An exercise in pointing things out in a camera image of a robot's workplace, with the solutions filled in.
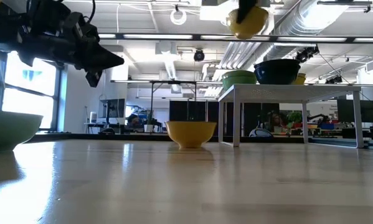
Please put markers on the white ceiling light panel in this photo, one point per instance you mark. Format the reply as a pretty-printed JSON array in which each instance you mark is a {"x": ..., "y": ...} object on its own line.
[{"x": 217, "y": 14}]

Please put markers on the green leafy plant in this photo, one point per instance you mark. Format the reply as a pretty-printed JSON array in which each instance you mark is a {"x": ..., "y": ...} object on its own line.
[{"x": 294, "y": 116}]

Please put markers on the small plant white pot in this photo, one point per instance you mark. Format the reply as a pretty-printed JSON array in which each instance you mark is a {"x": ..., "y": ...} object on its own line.
[{"x": 148, "y": 128}]

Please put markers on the person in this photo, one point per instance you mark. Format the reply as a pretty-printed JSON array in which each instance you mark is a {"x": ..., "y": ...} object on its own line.
[
  {"x": 276, "y": 121},
  {"x": 132, "y": 119}
]

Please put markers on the dark monitor screen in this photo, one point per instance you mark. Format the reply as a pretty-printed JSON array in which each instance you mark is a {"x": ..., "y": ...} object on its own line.
[{"x": 345, "y": 110}]

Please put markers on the black round ceiling spotlight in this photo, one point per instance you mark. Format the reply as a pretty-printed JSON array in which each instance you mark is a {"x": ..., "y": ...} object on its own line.
[{"x": 199, "y": 56}]

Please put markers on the green bowl red dotted inside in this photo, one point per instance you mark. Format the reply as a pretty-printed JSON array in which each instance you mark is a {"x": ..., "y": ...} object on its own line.
[
  {"x": 236, "y": 82},
  {"x": 239, "y": 72},
  {"x": 8, "y": 130}
]

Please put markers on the black ceiling track spotlight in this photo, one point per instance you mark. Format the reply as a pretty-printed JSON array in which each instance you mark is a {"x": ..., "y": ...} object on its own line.
[
  {"x": 334, "y": 80},
  {"x": 307, "y": 53}
]

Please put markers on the black monitor on stand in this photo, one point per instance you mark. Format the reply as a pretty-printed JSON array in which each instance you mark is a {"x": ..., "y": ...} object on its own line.
[{"x": 114, "y": 108}]

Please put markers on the white blue ball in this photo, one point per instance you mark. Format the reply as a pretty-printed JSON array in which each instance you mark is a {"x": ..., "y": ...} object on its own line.
[{"x": 260, "y": 133}]

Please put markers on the background black robot arm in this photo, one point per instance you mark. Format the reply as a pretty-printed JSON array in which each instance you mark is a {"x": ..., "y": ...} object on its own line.
[{"x": 317, "y": 117}]

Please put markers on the white perforated metal shelf riser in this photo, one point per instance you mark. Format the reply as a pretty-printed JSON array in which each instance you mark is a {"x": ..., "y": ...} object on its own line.
[{"x": 298, "y": 91}]

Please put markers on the silver ceiling ducts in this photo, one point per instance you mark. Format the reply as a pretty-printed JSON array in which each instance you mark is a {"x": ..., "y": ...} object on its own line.
[{"x": 298, "y": 21}]

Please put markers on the overhead rail light bar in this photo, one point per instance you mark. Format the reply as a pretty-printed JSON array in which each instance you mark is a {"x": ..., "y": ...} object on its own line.
[{"x": 158, "y": 36}]

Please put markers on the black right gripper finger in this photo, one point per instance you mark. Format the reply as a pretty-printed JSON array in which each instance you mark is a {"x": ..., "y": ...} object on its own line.
[{"x": 246, "y": 9}]

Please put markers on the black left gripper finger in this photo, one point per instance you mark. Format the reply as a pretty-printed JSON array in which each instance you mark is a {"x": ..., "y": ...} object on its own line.
[
  {"x": 99, "y": 57},
  {"x": 94, "y": 78}
]

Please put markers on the blue bin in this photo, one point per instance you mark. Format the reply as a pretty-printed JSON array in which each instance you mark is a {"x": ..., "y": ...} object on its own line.
[{"x": 327, "y": 126}]

